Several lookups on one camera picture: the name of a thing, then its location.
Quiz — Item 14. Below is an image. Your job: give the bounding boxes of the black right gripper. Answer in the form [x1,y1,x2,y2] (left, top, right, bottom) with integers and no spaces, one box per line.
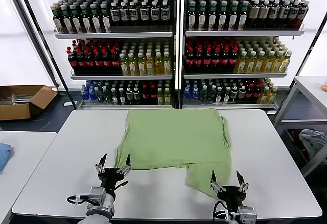
[209,170,249,213]

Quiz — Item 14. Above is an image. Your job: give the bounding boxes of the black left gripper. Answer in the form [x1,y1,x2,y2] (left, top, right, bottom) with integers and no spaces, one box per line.
[95,154,132,194]

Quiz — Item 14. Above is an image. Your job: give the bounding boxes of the light green polo shirt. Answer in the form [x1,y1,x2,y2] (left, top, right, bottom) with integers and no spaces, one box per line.
[114,108,233,201]

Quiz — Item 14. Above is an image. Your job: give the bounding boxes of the black storage crate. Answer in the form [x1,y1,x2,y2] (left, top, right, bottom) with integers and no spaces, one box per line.
[283,128,311,170]

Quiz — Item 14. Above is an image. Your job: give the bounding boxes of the small red cap cola bottle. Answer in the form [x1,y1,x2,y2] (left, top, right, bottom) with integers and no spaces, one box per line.
[149,85,157,105]
[141,86,150,105]
[245,84,254,102]
[253,83,262,102]

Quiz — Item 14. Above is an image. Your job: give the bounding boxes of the small yellow juice bottle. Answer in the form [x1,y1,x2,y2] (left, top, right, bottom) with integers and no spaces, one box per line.
[268,86,278,104]
[156,87,165,105]
[260,86,270,104]
[163,87,172,105]

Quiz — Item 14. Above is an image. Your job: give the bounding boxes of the red item in crate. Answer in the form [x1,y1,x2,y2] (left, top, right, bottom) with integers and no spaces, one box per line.
[293,131,307,158]

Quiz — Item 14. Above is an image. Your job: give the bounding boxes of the grey crumpled cloth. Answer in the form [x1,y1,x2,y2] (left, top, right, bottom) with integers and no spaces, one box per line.
[298,129,327,167]

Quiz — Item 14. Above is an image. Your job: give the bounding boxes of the black slanted pole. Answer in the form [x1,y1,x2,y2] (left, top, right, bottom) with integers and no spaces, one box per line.
[277,12,327,115]
[15,0,79,110]

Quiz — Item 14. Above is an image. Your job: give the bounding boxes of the brown cardboard box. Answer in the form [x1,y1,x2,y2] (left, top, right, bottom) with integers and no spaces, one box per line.
[0,85,58,121]

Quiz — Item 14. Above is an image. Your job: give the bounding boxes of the blue folded cloth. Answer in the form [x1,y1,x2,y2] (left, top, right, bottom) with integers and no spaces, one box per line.
[0,142,14,175]

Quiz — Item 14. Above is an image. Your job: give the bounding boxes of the wrapped grey metal parts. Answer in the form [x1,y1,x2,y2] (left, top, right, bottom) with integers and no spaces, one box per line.
[0,94,34,105]

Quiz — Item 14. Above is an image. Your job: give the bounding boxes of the grey metal side table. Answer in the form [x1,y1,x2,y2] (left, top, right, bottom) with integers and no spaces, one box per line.
[273,76,327,178]

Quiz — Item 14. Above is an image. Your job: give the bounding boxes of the grey metal shelf unit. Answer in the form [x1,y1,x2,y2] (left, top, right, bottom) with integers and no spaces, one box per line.
[35,0,179,110]
[179,0,323,114]

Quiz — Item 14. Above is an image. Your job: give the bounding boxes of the dark tea bottle white label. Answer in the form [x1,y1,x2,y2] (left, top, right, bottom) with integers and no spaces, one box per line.
[80,3,92,34]
[186,1,197,31]
[238,1,250,30]
[52,3,63,34]
[207,1,218,31]
[218,1,229,31]
[61,4,73,34]
[71,4,82,34]
[228,1,240,31]
[100,2,112,33]
[197,1,207,31]
[90,3,102,34]

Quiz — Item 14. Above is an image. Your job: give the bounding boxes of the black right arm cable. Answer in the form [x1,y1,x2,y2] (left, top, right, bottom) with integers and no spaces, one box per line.
[213,200,231,221]

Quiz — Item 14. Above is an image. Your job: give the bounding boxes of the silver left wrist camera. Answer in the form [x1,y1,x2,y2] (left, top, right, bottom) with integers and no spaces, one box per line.
[88,187,107,205]

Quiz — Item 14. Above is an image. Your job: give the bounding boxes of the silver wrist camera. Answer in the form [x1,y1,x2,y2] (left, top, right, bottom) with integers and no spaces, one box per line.
[88,187,107,205]
[237,206,258,223]

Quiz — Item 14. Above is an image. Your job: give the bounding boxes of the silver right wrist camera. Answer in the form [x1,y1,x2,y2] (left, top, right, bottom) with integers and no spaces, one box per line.
[237,206,258,223]

